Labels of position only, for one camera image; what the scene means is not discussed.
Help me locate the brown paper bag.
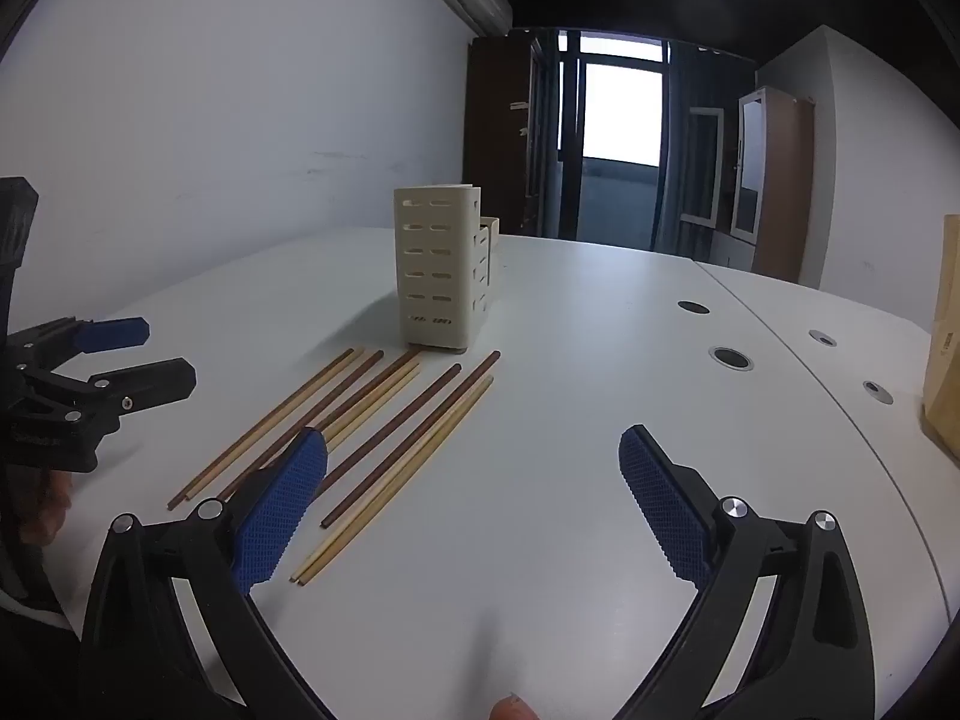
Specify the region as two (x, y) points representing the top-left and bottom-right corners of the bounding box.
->
(921, 214), (960, 460)

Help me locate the cream slotted utensil holder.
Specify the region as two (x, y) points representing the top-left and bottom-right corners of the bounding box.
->
(393, 184), (501, 353)

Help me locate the wide blue-grey curtain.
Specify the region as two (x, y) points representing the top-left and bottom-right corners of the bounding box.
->
(661, 43), (757, 257)

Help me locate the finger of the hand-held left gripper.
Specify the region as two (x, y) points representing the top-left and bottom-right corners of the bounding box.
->
(16, 358), (198, 432)
(11, 317), (152, 365)

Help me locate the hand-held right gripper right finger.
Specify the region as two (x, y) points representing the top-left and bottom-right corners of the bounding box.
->
(617, 424), (876, 720)

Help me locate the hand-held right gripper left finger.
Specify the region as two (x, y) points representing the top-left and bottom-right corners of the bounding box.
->
(79, 426), (336, 720)

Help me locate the dark brown wardrobe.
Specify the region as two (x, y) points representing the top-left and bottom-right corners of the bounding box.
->
(465, 34), (542, 237)

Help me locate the brown cabinet with glass door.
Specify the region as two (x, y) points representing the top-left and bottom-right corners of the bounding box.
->
(730, 85), (816, 284)

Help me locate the person's left hand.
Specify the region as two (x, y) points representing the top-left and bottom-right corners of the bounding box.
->
(18, 469), (73, 550)

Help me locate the white framed window sash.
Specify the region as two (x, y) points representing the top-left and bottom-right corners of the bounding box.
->
(678, 106), (725, 230)

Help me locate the glass balcony door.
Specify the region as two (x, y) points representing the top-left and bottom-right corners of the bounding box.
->
(559, 30), (670, 252)

